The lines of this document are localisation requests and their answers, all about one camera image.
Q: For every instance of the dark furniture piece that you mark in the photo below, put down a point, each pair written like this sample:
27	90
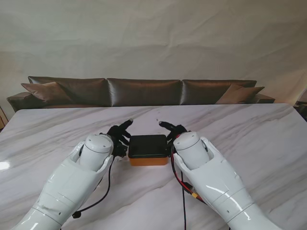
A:
301	109

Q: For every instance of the black tissue box base plate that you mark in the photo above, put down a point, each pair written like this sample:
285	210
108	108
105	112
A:
147	146

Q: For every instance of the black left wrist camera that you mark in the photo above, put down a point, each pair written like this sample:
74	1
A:
121	149

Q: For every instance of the brown leather sofa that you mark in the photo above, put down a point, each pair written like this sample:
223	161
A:
21	101

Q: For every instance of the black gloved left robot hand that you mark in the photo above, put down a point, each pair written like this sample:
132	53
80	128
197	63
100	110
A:
120	134

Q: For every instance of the brown throw pillow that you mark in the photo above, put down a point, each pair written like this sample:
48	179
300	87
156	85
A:
45	92
239	94

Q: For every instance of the orange tissue box cover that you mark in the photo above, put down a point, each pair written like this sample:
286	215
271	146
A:
148	161

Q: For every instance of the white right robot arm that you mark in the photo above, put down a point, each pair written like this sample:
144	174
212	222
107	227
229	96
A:
220	184

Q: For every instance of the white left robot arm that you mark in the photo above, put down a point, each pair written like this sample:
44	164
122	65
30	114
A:
72	182

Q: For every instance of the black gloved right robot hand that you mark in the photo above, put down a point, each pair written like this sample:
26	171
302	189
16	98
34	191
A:
173	130

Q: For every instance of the brown sofa back cushion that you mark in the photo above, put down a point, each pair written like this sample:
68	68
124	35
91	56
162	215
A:
144	92
204	92
84	91

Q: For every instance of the wooden furniture piece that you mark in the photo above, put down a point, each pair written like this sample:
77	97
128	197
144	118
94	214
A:
2	117

